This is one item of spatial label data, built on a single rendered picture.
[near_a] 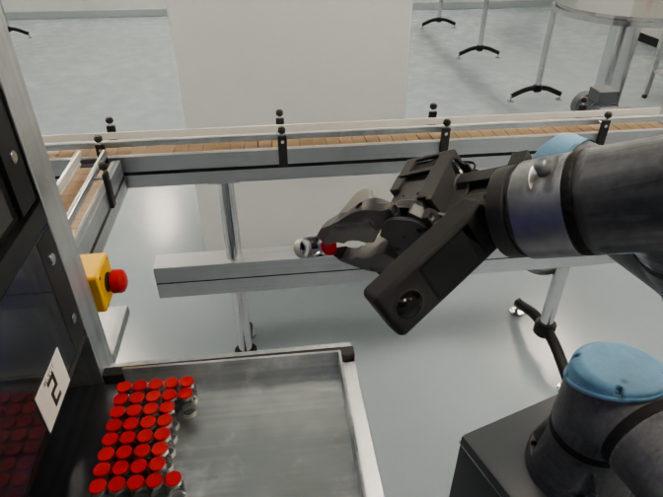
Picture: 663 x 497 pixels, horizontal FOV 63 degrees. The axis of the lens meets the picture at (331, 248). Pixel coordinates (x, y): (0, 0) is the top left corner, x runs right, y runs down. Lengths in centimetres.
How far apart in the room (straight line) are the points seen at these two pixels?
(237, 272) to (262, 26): 87
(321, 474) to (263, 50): 158
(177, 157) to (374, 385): 109
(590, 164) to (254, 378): 64
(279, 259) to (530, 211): 137
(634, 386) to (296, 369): 48
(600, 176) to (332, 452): 55
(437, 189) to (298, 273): 132
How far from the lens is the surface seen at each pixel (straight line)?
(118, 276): 93
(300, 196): 227
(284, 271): 174
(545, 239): 40
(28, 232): 72
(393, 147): 155
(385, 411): 198
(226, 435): 83
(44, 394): 74
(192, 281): 177
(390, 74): 213
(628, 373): 79
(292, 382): 88
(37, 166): 76
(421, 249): 42
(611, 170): 38
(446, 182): 46
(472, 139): 162
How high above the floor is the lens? 153
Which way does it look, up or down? 34 degrees down
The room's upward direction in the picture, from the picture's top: straight up
